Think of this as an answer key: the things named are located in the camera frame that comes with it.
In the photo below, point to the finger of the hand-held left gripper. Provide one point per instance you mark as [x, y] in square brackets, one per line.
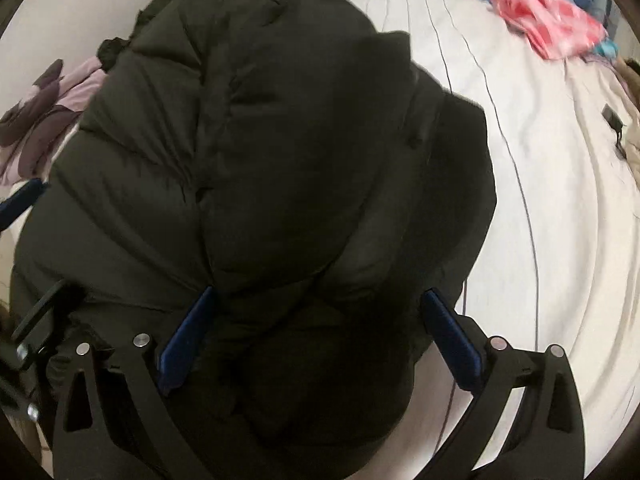
[22, 200]
[47, 310]

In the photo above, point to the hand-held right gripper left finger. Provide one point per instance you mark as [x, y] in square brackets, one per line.
[182, 350]

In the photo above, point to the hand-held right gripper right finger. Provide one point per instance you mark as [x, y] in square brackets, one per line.
[452, 342]

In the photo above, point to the black puffer jacket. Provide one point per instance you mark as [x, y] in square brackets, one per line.
[275, 160]

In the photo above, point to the white striped bed sheet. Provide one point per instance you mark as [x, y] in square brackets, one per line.
[525, 210]

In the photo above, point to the dark cloth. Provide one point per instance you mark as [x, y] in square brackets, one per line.
[111, 52]

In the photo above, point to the small black tag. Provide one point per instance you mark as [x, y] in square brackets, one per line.
[612, 117]

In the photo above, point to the pink patterned cloth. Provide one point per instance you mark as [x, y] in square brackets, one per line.
[550, 25]

